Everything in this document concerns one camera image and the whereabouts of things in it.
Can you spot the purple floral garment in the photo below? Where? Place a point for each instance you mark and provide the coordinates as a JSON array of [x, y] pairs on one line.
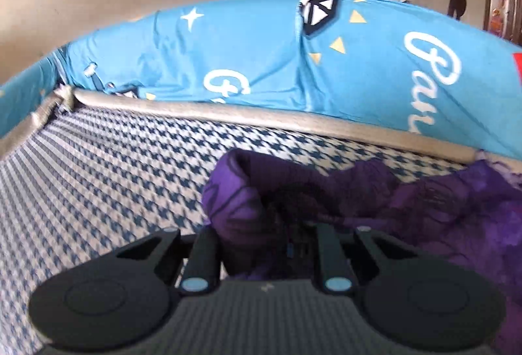
[[428, 216]]

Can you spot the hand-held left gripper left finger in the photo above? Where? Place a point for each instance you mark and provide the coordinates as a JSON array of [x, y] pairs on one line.
[[202, 253]]

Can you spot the blue printed sofa cover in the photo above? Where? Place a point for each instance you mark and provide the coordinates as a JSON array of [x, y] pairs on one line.
[[265, 53]]

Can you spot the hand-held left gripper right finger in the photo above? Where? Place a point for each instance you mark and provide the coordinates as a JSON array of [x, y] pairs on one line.
[[328, 253]]

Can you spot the dark wooden chair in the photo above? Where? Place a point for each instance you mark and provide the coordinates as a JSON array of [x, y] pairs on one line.
[[457, 0]]

